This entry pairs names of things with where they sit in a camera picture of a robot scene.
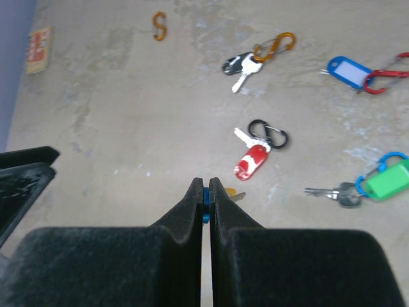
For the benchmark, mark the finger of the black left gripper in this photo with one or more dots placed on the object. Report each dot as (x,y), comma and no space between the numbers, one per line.
(20,187)
(43,154)

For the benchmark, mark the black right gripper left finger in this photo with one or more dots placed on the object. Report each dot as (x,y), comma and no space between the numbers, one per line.
(157,265)

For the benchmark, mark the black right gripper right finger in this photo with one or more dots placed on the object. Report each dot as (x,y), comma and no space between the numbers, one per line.
(257,266)

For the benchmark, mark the teal carabiner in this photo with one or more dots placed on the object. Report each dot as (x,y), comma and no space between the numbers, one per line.
(389,178)
(206,205)

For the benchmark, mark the yellow tag key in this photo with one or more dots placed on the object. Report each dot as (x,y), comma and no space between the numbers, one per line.
(233,195)

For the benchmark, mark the red tag key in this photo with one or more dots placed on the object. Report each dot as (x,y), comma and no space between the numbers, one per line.
(255,156)

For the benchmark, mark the black carabiner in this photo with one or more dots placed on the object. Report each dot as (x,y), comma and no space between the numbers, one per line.
(267,136)

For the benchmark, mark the green tag key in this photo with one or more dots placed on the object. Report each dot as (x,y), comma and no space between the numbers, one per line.
(345,194)

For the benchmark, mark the black tag key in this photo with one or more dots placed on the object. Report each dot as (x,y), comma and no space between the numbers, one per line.
(246,64)

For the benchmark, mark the orange carabiner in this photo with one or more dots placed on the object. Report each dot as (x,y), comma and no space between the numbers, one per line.
(267,50)
(158,22)

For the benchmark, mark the blue tag key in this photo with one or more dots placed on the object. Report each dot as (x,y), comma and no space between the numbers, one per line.
(347,71)

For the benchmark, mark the red carabiner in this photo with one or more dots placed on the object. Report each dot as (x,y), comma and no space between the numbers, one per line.
(395,74)

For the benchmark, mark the orange small notebook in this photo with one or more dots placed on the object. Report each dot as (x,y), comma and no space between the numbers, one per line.
(38,50)

